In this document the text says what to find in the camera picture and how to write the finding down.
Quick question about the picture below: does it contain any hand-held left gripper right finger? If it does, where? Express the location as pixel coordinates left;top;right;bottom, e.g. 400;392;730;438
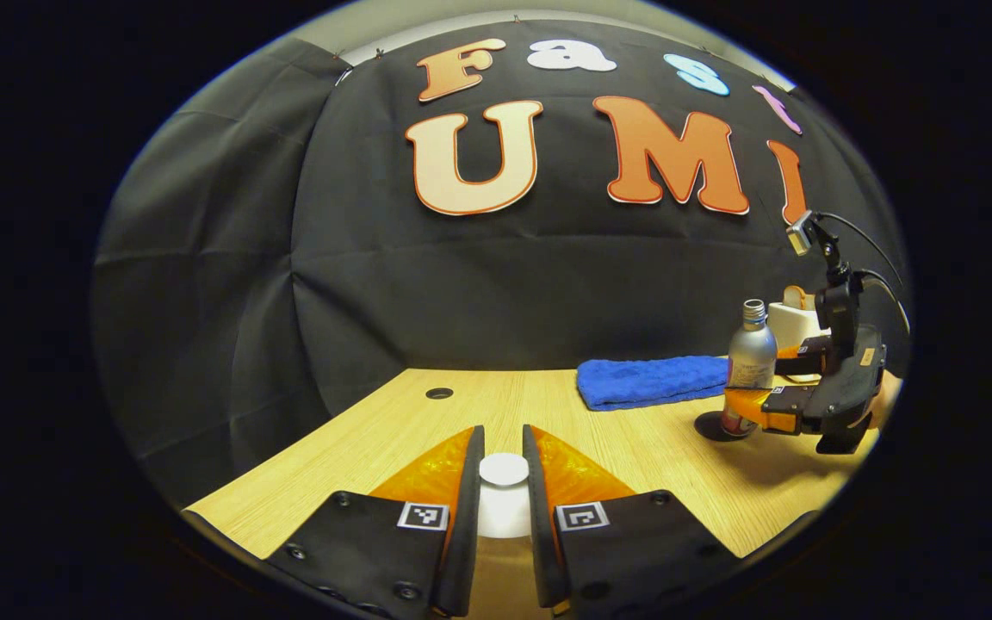
521;424;743;617

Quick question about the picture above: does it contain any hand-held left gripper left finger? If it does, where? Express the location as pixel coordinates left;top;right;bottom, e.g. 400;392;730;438
268;425;487;619

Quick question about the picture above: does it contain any silver water bottle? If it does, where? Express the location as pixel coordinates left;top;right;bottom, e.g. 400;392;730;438
719;298;779;439

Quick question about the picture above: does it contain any dark round coaster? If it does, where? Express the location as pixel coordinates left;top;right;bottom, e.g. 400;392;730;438
693;410;760;443

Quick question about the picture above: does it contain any white tabletop container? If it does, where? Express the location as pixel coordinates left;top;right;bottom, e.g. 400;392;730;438
766;285;834;356

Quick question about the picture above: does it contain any blue folded cloth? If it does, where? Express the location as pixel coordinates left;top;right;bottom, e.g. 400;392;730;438
576;355;732;412

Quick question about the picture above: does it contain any black backdrop cloth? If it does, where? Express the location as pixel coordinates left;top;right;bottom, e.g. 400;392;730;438
91;17;910;509

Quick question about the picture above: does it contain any black cable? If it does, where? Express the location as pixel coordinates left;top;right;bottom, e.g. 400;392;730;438
859;270;912;337
815;211;905;292

